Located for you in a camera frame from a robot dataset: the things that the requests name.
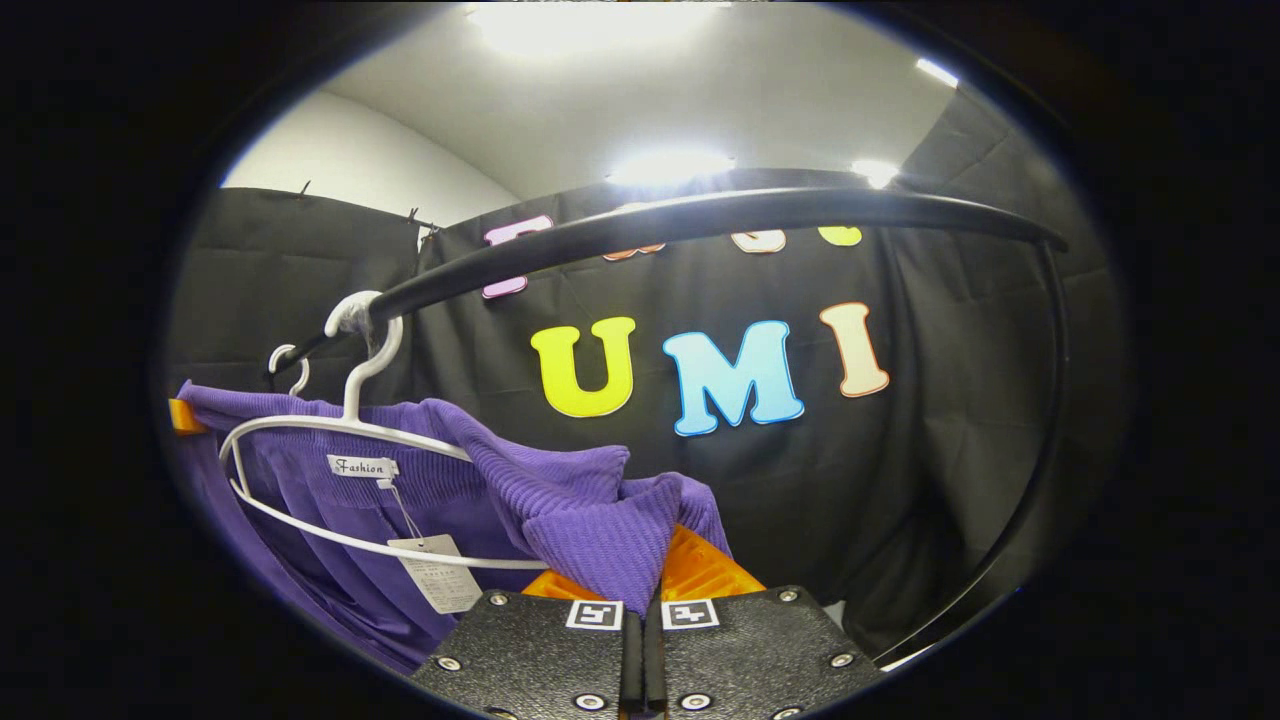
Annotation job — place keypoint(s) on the black clothes rack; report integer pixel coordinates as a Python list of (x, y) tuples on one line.
[(700, 215)]

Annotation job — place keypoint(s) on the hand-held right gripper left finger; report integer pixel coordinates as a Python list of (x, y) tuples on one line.
[(540, 650)]

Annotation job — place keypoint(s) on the ceiling light panel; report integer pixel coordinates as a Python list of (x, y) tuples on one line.
[(875, 172), (937, 72), (670, 165)]

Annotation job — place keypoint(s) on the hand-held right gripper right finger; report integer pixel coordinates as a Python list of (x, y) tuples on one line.
[(750, 650)]

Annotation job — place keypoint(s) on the white plastic hanger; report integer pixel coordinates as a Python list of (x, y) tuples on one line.
[(303, 375), (351, 400)]

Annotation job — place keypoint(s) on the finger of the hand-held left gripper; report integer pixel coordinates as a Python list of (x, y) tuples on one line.
[(185, 417)]

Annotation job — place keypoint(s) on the black backdrop cloth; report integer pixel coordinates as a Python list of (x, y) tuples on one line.
[(950, 400)]

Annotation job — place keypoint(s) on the purple knit jacket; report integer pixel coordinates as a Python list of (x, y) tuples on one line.
[(590, 520)]

